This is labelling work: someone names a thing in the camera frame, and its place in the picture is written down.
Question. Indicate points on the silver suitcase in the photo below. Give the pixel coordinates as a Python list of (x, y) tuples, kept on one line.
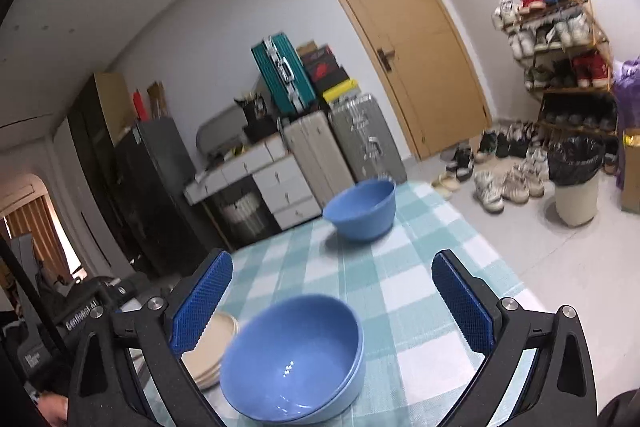
[(365, 132)]

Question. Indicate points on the purple plastic bag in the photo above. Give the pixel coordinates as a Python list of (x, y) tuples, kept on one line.
[(627, 97)]

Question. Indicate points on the cardboard box cat print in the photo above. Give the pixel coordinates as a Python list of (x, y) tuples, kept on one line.
[(631, 177)]

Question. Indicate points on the grey oval mirror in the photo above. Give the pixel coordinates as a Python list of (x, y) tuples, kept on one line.
[(220, 132)]

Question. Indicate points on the blue bowl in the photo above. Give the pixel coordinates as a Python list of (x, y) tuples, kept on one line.
[(340, 407), (360, 209), (290, 347)]

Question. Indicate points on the flat cardboard box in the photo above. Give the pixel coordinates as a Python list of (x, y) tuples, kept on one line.
[(159, 99)]

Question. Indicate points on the wooden shoe rack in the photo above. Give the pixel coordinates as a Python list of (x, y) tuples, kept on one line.
[(575, 92)]

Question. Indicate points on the dark grey refrigerator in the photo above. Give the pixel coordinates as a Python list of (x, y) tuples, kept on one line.
[(160, 187)]

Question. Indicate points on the woven basket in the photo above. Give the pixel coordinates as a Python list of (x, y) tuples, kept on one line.
[(245, 214)]

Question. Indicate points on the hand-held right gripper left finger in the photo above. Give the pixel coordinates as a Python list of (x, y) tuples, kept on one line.
[(202, 302)]

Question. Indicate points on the black shoe box red print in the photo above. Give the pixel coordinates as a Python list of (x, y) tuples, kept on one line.
[(320, 56)]

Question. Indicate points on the plain black shoe box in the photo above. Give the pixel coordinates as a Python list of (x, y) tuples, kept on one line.
[(337, 79)]

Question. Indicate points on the pile of assorted shoes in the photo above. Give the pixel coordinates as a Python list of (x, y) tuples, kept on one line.
[(500, 167)]

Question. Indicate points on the wooden door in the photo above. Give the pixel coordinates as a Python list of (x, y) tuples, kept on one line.
[(410, 57)]

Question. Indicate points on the black trash bag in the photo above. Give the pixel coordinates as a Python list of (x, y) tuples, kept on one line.
[(575, 159)]

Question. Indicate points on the red packet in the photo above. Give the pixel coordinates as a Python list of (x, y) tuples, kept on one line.
[(140, 106)]

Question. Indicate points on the beige suitcase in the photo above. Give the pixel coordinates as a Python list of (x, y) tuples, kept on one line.
[(315, 157)]

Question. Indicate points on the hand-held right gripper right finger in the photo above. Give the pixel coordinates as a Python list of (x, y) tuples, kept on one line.
[(460, 302)]

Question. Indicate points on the tall black wardrobe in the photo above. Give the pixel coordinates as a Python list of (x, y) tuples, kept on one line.
[(95, 132)]

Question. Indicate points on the white drawer desk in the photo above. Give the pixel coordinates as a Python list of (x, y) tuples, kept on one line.
[(280, 187)]

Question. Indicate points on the black storage box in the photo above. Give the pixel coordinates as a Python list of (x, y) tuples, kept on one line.
[(262, 131)]

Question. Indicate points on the black paper bag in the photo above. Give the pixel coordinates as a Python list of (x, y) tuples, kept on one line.
[(255, 109)]

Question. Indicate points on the teal suitcase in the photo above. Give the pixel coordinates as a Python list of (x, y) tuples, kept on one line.
[(280, 77)]

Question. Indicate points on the brown shoe box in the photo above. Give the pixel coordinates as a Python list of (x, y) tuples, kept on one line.
[(307, 48)]

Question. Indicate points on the shoe rack with shoes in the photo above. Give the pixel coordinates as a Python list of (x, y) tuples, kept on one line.
[(560, 32)]

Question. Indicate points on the white trash bin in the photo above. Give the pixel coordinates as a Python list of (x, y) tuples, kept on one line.
[(577, 207)]

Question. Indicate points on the person's left hand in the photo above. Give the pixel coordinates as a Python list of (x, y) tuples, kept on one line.
[(52, 412)]

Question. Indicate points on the teal checked tablecloth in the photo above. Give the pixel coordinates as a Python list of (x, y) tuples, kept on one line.
[(400, 267)]

